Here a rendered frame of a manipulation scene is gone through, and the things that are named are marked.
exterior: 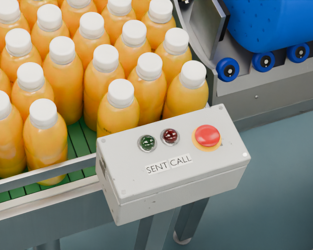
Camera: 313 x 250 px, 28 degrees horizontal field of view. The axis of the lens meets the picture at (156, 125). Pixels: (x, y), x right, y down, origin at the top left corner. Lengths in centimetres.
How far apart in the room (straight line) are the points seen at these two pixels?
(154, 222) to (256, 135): 123
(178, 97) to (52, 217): 31
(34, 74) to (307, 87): 59
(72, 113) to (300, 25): 41
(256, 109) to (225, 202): 88
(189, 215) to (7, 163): 86
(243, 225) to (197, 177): 121
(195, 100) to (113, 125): 14
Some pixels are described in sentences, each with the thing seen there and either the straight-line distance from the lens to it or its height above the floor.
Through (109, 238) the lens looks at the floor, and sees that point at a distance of 200.
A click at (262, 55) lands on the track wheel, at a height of 98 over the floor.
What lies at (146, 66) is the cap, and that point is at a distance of 97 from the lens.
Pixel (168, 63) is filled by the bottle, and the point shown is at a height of 105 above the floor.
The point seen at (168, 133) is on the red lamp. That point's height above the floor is 111.
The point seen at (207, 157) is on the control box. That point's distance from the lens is 88.
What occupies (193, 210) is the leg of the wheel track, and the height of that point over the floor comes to 27.
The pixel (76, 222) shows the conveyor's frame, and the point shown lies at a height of 78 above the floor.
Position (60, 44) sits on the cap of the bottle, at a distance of 99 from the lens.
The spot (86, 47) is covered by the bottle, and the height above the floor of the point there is 105.
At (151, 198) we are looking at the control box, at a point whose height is 107.
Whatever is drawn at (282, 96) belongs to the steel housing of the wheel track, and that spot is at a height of 86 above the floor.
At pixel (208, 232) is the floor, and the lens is 204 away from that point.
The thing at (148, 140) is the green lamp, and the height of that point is 111.
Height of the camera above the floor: 186
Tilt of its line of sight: 58 degrees down
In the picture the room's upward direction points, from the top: 11 degrees clockwise
